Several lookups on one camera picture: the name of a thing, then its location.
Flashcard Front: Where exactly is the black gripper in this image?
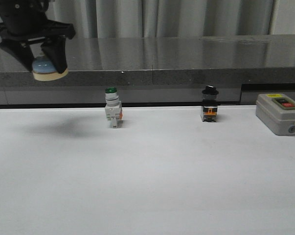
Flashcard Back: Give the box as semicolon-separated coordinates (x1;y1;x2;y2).
0;0;76;73

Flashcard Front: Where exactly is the blue and cream call bell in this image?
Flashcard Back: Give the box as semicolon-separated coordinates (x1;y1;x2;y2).
32;52;68;82

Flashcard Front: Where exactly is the grey pleated curtain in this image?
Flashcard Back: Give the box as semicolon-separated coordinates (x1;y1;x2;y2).
0;0;295;39

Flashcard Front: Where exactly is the grey granite counter slab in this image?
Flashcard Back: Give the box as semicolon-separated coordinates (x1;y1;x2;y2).
0;35;295;108

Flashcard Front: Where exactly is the green pushbutton switch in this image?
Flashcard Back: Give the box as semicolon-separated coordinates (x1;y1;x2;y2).
105;87;123;128

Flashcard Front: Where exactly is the black rotary selector switch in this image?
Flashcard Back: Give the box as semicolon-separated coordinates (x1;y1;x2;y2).
201;85;219;122

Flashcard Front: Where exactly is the grey on-off switch box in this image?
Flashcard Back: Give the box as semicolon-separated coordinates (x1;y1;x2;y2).
255;94;295;136

